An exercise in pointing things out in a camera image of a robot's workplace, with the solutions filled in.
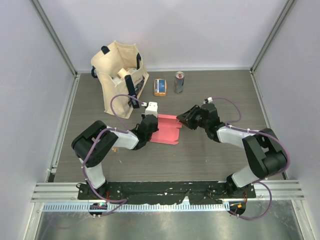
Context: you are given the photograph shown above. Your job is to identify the beige canvas tote bag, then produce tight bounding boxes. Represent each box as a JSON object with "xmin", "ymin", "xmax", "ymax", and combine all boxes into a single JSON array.
[{"xmin": 90, "ymin": 41, "xmax": 149, "ymax": 119}]

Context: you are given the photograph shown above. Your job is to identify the aluminium corner post left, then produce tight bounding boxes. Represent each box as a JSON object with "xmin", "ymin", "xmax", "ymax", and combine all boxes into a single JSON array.
[{"xmin": 29, "ymin": 0, "xmax": 78, "ymax": 76}]

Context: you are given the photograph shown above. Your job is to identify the orange sponge blue label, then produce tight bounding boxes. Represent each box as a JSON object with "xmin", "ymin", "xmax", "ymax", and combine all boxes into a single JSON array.
[{"xmin": 153, "ymin": 78, "xmax": 167, "ymax": 97}]

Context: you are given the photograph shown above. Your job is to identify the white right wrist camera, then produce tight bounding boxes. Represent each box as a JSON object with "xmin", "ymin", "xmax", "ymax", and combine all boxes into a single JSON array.
[{"xmin": 203, "ymin": 97, "xmax": 213, "ymax": 104}]

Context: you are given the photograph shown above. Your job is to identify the cream lotion bottle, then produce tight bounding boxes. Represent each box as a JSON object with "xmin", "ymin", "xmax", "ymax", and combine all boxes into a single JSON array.
[{"xmin": 117, "ymin": 68, "xmax": 130, "ymax": 79}]

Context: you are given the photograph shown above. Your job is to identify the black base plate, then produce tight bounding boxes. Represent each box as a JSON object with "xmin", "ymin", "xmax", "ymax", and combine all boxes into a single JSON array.
[{"xmin": 76, "ymin": 181, "xmax": 256, "ymax": 205}]

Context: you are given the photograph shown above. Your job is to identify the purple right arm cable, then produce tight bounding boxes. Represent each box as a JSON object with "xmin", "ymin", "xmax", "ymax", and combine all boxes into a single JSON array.
[{"xmin": 212, "ymin": 97, "xmax": 292, "ymax": 181}]

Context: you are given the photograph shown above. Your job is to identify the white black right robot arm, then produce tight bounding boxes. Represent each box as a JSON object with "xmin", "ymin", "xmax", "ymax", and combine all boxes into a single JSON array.
[{"xmin": 176, "ymin": 103, "xmax": 288, "ymax": 198}]

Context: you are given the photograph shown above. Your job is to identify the pink paper box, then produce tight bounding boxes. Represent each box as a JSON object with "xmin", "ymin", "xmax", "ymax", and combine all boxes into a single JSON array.
[{"xmin": 150, "ymin": 113, "xmax": 182, "ymax": 145}]

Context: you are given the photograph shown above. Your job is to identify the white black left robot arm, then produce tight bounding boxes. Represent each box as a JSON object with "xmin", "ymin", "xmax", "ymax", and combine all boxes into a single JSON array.
[{"xmin": 71, "ymin": 114, "xmax": 158, "ymax": 200}]

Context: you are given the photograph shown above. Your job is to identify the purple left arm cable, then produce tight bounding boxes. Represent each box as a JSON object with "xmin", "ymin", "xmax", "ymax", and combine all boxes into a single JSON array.
[{"xmin": 81, "ymin": 93, "xmax": 148, "ymax": 176}]

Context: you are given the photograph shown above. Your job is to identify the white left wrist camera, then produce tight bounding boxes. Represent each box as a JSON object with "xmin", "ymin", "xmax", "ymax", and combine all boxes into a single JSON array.
[{"xmin": 144, "ymin": 101, "xmax": 158, "ymax": 118}]

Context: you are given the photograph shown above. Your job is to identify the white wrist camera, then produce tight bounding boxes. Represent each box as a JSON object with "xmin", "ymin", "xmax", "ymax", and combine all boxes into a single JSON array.
[
  {"xmin": 144, "ymin": 101, "xmax": 158, "ymax": 118},
  {"xmin": 203, "ymin": 97, "xmax": 213, "ymax": 104}
]

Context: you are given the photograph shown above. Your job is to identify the aluminium corner post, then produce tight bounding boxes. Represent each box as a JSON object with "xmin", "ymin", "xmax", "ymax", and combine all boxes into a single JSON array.
[
  {"xmin": 29, "ymin": 0, "xmax": 78, "ymax": 76},
  {"xmin": 250, "ymin": 0, "xmax": 297, "ymax": 75}
]

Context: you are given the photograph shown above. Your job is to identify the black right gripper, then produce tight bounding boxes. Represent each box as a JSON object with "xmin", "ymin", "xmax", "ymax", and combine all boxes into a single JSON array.
[{"xmin": 176, "ymin": 104, "xmax": 209, "ymax": 130}]

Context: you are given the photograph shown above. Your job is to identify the aluminium front rail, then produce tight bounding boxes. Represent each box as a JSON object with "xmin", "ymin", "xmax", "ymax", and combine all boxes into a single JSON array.
[{"xmin": 31, "ymin": 180, "xmax": 305, "ymax": 205}]

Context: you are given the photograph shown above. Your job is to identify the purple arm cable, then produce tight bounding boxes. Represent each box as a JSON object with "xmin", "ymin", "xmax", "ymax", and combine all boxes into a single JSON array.
[
  {"xmin": 81, "ymin": 93, "xmax": 148, "ymax": 176},
  {"xmin": 212, "ymin": 97, "xmax": 292, "ymax": 181}
]

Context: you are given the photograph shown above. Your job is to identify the slotted cable duct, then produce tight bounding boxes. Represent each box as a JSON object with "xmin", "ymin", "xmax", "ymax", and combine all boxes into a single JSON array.
[{"xmin": 42, "ymin": 201, "xmax": 230, "ymax": 213}]

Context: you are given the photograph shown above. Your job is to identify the clear plastic bottle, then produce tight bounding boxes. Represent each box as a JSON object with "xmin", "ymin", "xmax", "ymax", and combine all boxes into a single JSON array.
[{"xmin": 112, "ymin": 76, "xmax": 126, "ymax": 86}]

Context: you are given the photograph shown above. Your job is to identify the aluminium corner post right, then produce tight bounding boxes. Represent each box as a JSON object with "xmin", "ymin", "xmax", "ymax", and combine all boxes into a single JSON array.
[{"xmin": 250, "ymin": 0, "xmax": 297, "ymax": 75}]

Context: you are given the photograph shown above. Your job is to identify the silver energy drink can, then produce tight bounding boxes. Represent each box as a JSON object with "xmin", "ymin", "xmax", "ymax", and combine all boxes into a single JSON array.
[{"xmin": 174, "ymin": 71, "xmax": 185, "ymax": 94}]

